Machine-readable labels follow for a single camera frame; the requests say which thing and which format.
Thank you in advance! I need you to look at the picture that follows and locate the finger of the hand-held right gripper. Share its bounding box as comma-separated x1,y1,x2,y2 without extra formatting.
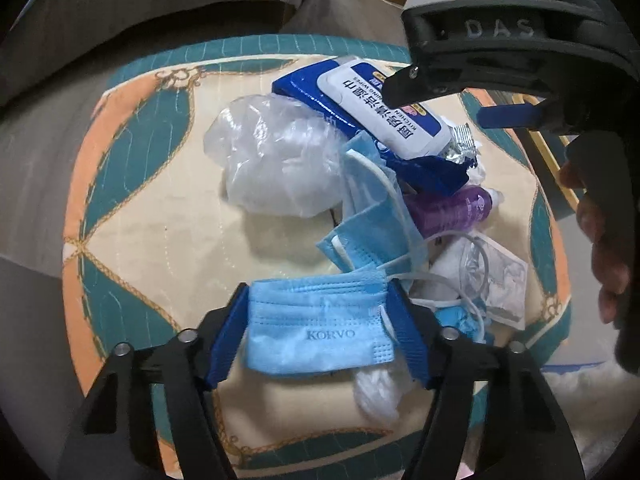
477,102,546,130
385,65,468,110

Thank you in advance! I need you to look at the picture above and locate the silver foil wrapper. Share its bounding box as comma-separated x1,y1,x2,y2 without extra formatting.
445,125,483,168

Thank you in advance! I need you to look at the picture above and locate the light blue face mask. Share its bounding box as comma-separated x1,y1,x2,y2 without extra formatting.
241,269,398,376

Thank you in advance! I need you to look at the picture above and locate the person's right hand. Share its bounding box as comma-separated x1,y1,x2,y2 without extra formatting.
559,159,633,324

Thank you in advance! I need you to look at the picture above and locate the blue white wet wipes pack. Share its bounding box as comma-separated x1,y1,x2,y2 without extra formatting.
272,56,468,196

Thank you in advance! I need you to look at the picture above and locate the printed teal orange cushion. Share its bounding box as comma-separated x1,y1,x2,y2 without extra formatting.
62,34,573,480

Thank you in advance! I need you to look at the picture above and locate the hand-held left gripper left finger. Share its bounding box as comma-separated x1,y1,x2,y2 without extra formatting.
82,284,250,480

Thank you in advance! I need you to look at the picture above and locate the clear plastic wrapper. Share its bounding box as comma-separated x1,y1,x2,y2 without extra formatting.
460,235,529,331

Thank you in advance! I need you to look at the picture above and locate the clear plastic bag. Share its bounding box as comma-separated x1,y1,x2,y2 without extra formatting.
204,95,351,218

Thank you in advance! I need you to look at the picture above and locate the purple bottle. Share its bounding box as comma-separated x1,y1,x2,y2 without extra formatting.
404,185,506,238

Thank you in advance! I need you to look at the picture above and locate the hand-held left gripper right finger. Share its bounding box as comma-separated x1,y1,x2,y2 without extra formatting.
385,279,557,480

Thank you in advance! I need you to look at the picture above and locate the white crumpled plastic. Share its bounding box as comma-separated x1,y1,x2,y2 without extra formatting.
352,355,416,423

